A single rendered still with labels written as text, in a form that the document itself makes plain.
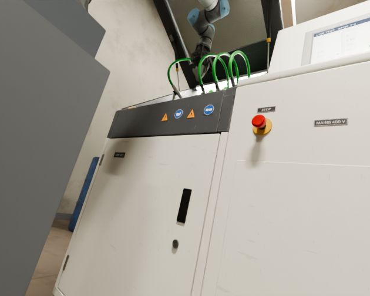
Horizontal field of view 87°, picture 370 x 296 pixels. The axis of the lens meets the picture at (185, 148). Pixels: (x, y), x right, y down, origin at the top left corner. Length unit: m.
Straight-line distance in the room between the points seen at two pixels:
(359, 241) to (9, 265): 0.59
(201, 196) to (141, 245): 0.27
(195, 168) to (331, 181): 0.35
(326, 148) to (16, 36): 0.61
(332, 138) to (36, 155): 0.59
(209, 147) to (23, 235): 0.48
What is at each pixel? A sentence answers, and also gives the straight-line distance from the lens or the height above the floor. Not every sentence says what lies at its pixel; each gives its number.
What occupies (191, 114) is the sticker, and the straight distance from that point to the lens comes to 0.73.
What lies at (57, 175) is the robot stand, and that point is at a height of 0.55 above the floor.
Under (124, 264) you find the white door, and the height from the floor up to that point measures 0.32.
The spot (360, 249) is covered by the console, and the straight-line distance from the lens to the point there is 0.50.
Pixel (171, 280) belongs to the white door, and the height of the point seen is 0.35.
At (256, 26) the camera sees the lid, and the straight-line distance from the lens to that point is 1.40.
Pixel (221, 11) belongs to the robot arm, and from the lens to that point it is 1.19.
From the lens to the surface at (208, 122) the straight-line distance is 0.67.
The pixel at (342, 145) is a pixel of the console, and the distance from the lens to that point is 0.54.
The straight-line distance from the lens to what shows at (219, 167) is 0.58.
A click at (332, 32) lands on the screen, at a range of 1.16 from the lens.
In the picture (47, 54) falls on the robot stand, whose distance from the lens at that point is 0.44.
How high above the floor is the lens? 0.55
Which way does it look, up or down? 16 degrees up
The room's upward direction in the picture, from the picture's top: 13 degrees clockwise
